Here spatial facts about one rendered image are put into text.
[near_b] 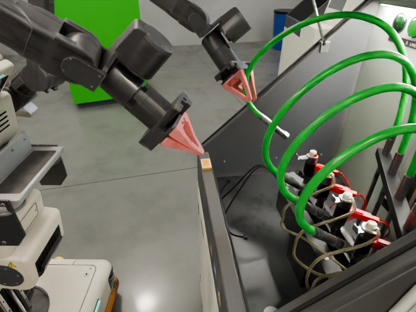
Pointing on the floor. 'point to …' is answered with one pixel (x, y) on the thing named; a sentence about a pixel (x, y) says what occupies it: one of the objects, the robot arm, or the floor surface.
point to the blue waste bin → (279, 15)
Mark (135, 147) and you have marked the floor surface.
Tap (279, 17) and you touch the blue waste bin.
